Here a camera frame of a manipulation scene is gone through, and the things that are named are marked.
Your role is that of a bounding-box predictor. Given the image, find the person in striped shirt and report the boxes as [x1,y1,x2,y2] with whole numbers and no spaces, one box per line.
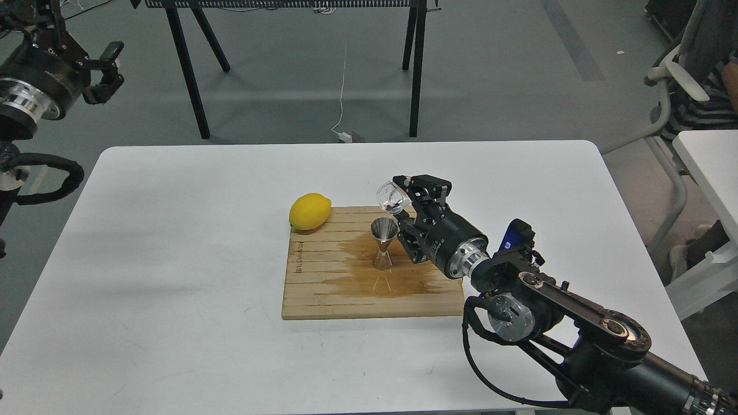
[660,49,737,142]

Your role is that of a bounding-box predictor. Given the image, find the black metal table frame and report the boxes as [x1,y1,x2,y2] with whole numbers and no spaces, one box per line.
[123,1,440,144]

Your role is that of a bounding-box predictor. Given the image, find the yellow lemon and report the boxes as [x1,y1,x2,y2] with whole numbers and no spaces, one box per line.
[288,193,332,231]

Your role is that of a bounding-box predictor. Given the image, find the steel double jigger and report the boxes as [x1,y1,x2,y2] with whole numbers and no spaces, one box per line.
[371,217,399,271]

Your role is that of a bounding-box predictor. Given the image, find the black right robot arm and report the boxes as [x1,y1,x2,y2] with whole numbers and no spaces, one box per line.
[376,175,736,414]

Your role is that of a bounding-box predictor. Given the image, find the white cable with plug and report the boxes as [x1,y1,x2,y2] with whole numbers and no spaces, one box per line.
[330,43,365,144]

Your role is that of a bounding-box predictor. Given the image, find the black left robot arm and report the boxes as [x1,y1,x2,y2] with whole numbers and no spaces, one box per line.
[1,1,124,218]

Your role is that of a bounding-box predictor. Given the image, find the white side table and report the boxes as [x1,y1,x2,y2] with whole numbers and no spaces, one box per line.
[666,130,737,320]

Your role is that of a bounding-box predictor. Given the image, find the wooden cutting board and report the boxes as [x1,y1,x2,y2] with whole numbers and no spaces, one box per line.
[281,206,464,320]

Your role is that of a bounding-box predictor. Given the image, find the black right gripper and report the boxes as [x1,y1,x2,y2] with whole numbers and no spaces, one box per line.
[392,175,490,279]

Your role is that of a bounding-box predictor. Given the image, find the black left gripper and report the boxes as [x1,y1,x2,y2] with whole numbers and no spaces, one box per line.
[1,1,125,122]

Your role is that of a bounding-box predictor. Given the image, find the cables on floor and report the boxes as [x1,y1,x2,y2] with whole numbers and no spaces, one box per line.
[0,0,113,24]

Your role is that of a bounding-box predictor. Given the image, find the black equipment case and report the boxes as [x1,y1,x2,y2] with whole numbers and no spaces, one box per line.
[644,1,697,40]

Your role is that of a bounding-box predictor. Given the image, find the small clear glass cup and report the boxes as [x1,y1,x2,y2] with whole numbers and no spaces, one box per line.
[376,181,412,215]

